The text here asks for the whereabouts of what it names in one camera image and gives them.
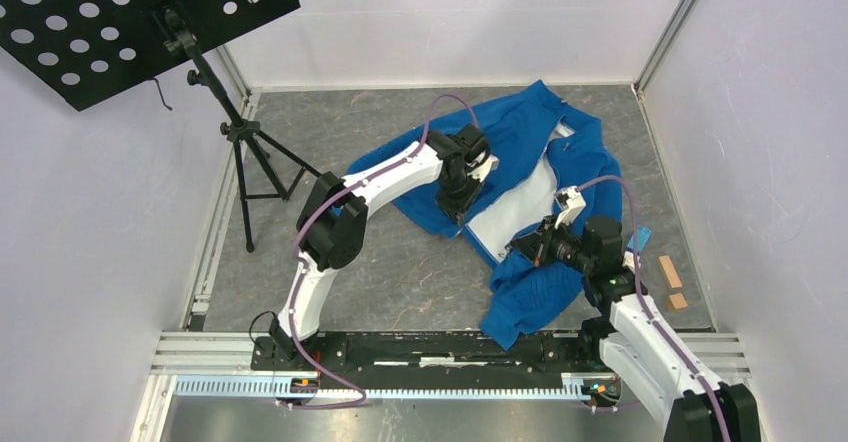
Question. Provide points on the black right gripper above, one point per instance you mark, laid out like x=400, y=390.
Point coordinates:
x=534, y=245

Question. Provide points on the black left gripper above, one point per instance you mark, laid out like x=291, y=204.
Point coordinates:
x=456, y=210

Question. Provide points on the blue zip-up jacket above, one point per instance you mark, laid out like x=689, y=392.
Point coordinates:
x=543, y=144

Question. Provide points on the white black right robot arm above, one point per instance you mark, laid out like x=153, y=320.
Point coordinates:
x=687, y=399

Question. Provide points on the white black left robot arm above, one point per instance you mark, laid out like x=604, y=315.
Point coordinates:
x=332, y=227

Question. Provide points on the small blue block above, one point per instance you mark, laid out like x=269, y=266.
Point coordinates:
x=639, y=239

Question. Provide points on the long wooden block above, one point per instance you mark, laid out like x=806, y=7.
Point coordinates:
x=670, y=272

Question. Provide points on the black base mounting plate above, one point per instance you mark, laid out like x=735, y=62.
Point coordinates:
x=461, y=360

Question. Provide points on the small wooden block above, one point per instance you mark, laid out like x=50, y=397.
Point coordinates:
x=676, y=302

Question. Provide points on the black perforated music stand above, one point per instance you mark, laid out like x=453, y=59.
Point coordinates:
x=88, y=51

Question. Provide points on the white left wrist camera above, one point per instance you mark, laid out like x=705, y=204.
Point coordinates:
x=483, y=166

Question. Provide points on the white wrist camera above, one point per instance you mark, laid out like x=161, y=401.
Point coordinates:
x=483, y=166
x=571, y=203

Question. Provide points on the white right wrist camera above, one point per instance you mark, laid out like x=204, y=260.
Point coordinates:
x=571, y=203

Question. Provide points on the aluminium frame rail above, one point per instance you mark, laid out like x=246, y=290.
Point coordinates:
x=218, y=364

